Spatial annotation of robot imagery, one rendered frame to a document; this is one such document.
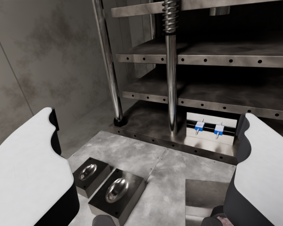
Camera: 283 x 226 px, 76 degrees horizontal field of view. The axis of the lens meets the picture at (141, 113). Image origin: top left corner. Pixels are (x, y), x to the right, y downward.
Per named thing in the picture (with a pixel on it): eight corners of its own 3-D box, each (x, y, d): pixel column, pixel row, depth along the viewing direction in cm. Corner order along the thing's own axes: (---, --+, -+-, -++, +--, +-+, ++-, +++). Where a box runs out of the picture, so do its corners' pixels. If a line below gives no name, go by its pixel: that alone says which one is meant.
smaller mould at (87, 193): (88, 199, 82) (85, 190, 79) (68, 189, 88) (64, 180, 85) (111, 171, 94) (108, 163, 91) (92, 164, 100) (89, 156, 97)
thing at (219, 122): (232, 145, 104) (237, 119, 96) (186, 135, 117) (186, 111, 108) (239, 106, 141) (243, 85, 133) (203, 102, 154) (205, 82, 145)
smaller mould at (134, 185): (121, 229, 69) (117, 219, 65) (91, 213, 76) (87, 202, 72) (145, 188, 84) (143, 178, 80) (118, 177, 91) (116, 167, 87)
